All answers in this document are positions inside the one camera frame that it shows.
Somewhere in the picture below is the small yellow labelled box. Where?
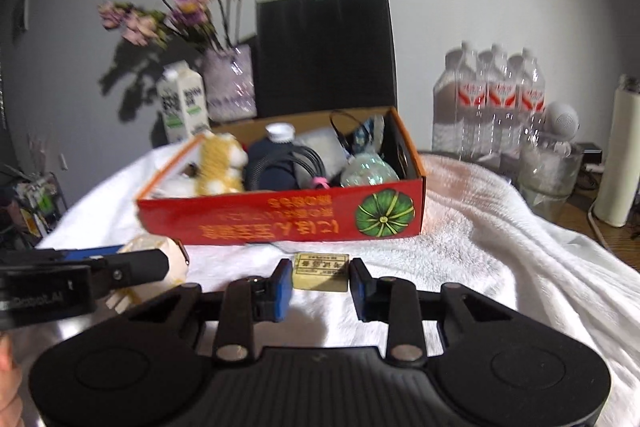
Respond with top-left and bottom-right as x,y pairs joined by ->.
292,253 -> 349,293

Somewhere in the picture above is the cream square case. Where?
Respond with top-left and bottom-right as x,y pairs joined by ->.
105,233 -> 190,313

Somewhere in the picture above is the dark blue zip pouch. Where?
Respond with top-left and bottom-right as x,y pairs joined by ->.
244,139 -> 297,192

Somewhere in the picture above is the iridescent shell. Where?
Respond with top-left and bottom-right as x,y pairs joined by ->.
340,153 -> 399,187

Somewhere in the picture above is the yellow white plush toy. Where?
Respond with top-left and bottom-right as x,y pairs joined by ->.
151,131 -> 248,199

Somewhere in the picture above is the black braided cable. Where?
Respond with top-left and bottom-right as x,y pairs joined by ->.
252,145 -> 331,192

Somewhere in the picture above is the white screw cap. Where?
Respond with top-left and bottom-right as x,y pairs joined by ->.
266,122 -> 295,144

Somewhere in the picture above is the white round charger with cable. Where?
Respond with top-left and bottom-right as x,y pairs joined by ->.
329,109 -> 363,156

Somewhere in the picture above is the cotton swab plastic box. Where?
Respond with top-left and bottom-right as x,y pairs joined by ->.
294,127 -> 348,179

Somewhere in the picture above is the person left hand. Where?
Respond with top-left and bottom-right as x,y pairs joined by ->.
0,334 -> 24,427

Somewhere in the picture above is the red orange cardboard box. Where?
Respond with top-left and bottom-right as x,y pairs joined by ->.
136,106 -> 426,245

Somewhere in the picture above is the white terry towel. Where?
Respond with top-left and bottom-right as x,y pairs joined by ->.
11,145 -> 639,426

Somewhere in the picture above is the white green milk carton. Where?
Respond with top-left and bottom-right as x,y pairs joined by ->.
157,61 -> 209,143

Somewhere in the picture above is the clear glass cup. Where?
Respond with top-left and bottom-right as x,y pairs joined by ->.
518,130 -> 584,222

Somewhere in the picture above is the water bottle pack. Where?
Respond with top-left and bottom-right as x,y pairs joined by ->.
432,41 -> 546,160

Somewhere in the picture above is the purple glass vase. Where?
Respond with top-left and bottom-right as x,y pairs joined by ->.
202,44 -> 257,124

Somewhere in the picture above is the black paper shopping bag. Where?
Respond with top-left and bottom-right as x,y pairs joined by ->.
254,0 -> 397,118

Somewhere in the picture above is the white round lamp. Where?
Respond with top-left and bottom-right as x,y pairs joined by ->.
544,102 -> 579,141

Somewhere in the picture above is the white thermos bottle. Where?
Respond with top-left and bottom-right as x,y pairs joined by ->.
593,75 -> 640,228

